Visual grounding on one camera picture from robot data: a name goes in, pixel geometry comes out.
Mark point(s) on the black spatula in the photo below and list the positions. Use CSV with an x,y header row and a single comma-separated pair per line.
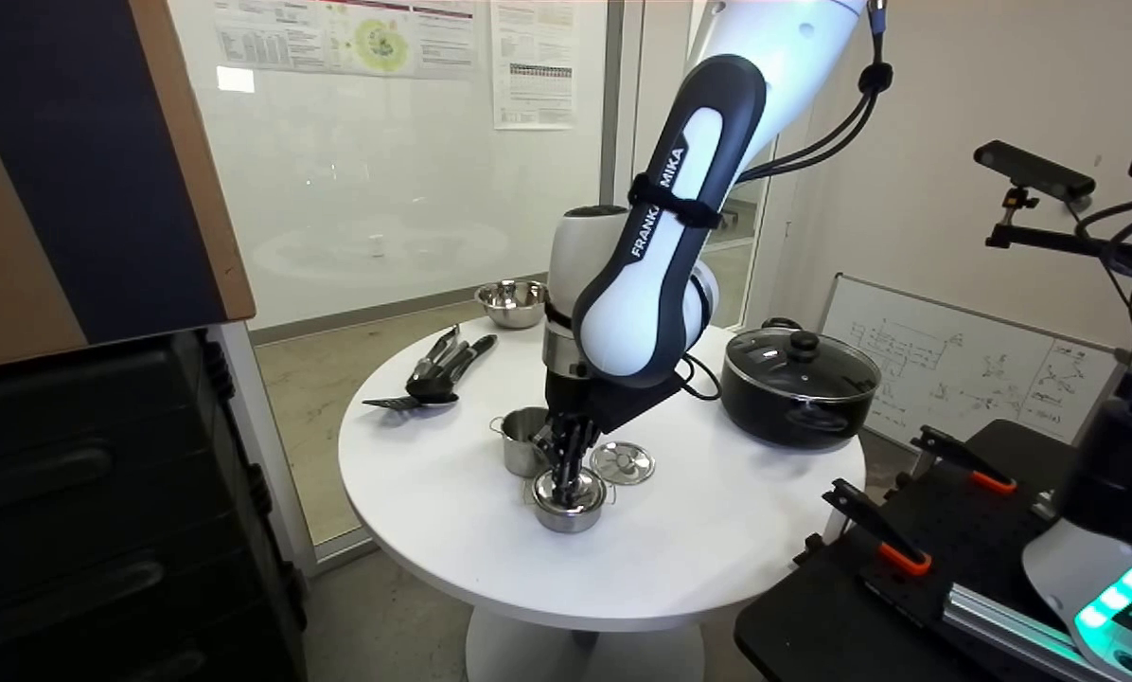
x,y
414,404

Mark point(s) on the small steel pot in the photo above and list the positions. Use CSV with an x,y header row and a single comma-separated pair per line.
x,y
569,515

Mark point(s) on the black perforated breadboard table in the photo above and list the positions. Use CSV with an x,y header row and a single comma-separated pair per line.
x,y
829,629

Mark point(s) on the poster with green circle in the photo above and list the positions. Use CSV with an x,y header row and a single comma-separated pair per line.
x,y
362,39

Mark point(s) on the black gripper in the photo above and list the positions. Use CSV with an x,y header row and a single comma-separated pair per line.
x,y
604,404

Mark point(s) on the white paper notice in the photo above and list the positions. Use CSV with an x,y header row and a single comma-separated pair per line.
x,y
537,61

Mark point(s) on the aluminium extrusion rail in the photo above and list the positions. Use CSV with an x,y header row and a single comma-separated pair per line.
x,y
1011,629

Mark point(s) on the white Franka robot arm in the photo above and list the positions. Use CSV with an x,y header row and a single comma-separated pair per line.
x,y
664,250

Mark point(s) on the black camera on mount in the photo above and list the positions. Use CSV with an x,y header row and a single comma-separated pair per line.
x,y
1033,173

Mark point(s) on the large brown cardboard box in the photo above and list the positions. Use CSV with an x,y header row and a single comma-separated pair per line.
x,y
96,164

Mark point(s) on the steel cup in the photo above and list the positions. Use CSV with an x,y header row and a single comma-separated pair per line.
x,y
524,445

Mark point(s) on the black drawer cabinet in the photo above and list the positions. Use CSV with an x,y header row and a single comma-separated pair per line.
x,y
96,515

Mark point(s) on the glass lid with black knob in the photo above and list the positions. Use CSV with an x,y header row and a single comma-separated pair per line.
x,y
804,365

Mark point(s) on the steel mixing bowl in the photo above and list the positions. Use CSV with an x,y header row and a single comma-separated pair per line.
x,y
514,304

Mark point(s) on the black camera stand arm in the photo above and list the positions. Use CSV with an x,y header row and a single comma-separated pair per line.
x,y
1069,241

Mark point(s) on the large black cooking pot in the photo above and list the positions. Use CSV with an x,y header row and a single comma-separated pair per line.
x,y
793,413

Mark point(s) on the white whiteboard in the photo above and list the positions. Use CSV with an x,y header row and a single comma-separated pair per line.
x,y
968,365

